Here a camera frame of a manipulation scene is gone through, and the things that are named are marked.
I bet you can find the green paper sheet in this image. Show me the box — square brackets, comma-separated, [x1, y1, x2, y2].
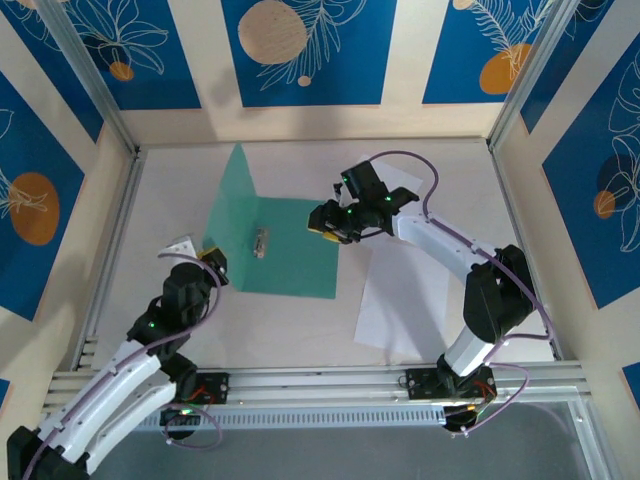
[201, 142, 341, 301]

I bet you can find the metal folder clip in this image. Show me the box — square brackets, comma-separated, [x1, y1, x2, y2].
[251, 226, 272, 262]

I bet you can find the small black electronics module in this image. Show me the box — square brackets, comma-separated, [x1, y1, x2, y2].
[159, 407, 202, 427]
[443, 403, 484, 432]

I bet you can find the grey lower panel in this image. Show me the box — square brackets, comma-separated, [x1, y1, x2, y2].
[49, 402, 594, 480]

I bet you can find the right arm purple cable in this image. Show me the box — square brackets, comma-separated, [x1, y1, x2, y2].
[367, 150, 556, 439]

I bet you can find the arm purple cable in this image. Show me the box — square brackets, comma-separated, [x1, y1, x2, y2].
[367, 150, 556, 439]
[22, 252, 225, 480]

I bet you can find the aluminium side rail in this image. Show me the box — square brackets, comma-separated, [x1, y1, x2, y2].
[487, 139, 565, 362]
[69, 147, 146, 374]

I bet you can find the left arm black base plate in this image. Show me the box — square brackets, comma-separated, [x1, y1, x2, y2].
[189, 370, 231, 407]

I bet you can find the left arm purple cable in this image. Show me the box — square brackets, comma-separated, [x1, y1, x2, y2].
[22, 252, 225, 480]

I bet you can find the blue floral wall panel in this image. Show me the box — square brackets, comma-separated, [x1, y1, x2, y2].
[221, 0, 399, 108]
[519, 0, 619, 135]
[542, 47, 640, 310]
[62, 0, 203, 112]
[0, 0, 105, 145]
[422, 0, 559, 106]
[0, 69, 87, 322]

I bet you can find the aluminium mounting rail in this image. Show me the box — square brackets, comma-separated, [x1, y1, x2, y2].
[42, 360, 595, 415]

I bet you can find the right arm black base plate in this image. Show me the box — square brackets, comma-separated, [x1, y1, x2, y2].
[404, 366, 497, 402]

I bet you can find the slotted grey cable duct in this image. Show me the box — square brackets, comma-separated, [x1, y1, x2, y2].
[62, 403, 449, 432]

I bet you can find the aluminium frame post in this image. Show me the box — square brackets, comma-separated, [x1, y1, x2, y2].
[35, 0, 141, 156]
[485, 0, 586, 154]

